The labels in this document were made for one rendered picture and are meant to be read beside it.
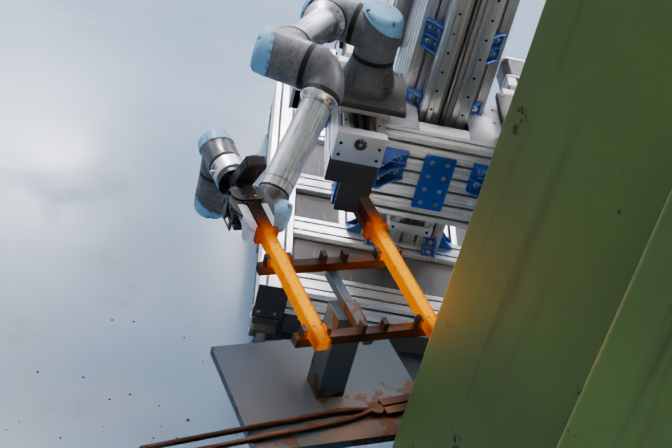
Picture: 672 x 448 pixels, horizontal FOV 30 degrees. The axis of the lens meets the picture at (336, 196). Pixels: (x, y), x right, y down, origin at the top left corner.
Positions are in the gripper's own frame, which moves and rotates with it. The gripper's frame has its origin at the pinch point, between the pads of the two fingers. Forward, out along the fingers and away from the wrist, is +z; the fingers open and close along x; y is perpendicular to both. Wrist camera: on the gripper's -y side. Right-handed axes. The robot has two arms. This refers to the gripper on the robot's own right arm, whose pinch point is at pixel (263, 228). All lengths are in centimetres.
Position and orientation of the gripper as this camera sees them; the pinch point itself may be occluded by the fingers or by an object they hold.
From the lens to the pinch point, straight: 253.4
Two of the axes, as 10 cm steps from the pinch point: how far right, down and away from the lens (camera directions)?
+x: -9.1, 0.3, -4.1
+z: 3.5, 5.9, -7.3
